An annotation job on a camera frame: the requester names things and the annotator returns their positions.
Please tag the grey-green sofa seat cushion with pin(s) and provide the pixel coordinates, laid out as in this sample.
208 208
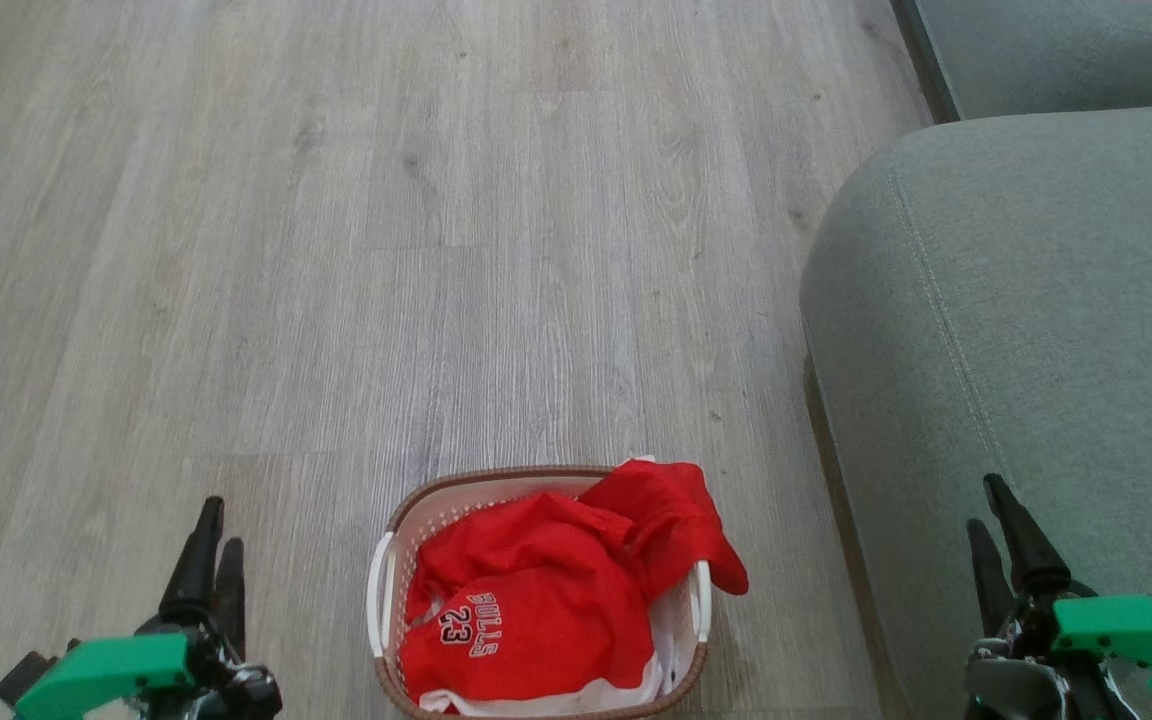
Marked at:
1016 330

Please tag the cream laundry basket brown rim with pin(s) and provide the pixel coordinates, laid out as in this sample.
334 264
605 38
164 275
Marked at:
406 530

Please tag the red Bulls 23 jersey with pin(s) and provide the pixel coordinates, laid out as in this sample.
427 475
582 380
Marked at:
536 610

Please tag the white basket liner cloth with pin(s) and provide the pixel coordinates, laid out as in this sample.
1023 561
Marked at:
672 640

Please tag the grey-green sofa section dark base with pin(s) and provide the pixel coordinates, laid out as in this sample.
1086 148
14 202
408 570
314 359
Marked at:
1066 50

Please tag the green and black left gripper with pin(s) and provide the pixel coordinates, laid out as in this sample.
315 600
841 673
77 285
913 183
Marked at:
106 675

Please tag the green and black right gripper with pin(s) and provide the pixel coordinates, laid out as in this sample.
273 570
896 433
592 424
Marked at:
1126 630

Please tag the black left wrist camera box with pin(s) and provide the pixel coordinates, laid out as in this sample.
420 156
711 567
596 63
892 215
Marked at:
21 682

